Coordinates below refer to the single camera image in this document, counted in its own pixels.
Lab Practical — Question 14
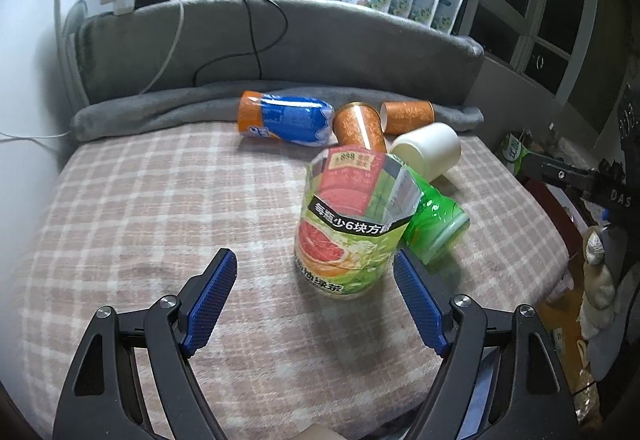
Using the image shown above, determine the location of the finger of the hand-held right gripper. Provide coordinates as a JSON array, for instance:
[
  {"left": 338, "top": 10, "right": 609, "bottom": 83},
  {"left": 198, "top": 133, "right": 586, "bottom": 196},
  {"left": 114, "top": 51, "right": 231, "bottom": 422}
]
[{"left": 517, "top": 147, "right": 608, "bottom": 207}]

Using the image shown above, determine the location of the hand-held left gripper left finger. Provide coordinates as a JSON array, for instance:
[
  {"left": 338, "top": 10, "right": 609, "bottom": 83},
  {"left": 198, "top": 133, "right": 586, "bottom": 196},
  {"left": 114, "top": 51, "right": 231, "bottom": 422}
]
[{"left": 54, "top": 248, "right": 238, "bottom": 440}]

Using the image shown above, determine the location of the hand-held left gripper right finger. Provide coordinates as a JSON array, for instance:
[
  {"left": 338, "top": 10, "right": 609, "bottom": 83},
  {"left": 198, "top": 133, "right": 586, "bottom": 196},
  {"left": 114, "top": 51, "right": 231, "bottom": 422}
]
[{"left": 393, "top": 250, "right": 576, "bottom": 440}]

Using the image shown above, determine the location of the green plastic cup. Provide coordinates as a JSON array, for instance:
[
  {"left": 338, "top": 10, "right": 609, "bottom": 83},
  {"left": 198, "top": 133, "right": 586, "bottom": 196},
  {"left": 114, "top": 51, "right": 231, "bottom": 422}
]
[{"left": 400, "top": 165, "right": 471, "bottom": 266}]

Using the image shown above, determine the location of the white cup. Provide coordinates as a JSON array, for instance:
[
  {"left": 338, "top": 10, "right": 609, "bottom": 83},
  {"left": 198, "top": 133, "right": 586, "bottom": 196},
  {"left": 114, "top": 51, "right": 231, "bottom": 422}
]
[{"left": 390, "top": 121, "right": 462, "bottom": 182}]

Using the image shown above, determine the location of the orange patterned paper cup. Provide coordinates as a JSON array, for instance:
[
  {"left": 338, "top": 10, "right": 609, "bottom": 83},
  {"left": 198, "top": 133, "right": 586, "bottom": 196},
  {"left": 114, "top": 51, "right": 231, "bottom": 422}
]
[
  {"left": 332, "top": 103, "right": 388, "bottom": 154},
  {"left": 380, "top": 100, "right": 436, "bottom": 136}
]

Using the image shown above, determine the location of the blue and orange plastic cup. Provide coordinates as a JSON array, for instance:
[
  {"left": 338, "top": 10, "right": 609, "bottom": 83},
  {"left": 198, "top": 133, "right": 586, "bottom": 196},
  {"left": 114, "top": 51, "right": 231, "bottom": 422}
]
[{"left": 236, "top": 90, "right": 335, "bottom": 150}]

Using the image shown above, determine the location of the person's right hand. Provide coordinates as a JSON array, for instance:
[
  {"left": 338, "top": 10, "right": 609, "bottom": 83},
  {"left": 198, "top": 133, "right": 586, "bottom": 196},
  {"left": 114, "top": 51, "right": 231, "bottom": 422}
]
[{"left": 579, "top": 225, "right": 622, "bottom": 342}]

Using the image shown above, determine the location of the green labelled bottle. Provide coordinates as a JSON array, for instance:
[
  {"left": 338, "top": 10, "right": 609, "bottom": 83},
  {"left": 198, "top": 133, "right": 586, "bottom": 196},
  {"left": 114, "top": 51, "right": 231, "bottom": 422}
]
[{"left": 500, "top": 132, "right": 531, "bottom": 176}]

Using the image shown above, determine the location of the rolled grey blanket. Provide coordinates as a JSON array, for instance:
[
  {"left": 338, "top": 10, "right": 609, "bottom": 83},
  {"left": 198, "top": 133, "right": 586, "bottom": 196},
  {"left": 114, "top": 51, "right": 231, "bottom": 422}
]
[{"left": 70, "top": 80, "right": 486, "bottom": 143}]

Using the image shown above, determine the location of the grey headboard cushion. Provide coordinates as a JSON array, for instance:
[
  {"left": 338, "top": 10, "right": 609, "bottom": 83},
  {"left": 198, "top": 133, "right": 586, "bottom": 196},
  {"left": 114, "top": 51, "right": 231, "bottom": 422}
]
[{"left": 65, "top": 0, "right": 486, "bottom": 108}]

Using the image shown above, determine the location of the white charging cable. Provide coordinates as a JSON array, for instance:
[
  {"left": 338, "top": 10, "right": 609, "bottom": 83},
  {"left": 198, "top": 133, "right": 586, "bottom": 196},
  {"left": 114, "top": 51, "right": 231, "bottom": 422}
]
[{"left": 0, "top": 0, "right": 183, "bottom": 141}]

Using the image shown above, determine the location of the black cable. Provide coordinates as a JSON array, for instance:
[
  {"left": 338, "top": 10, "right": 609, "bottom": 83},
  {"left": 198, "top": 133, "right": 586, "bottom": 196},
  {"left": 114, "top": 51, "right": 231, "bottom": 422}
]
[{"left": 192, "top": 0, "right": 290, "bottom": 87}]

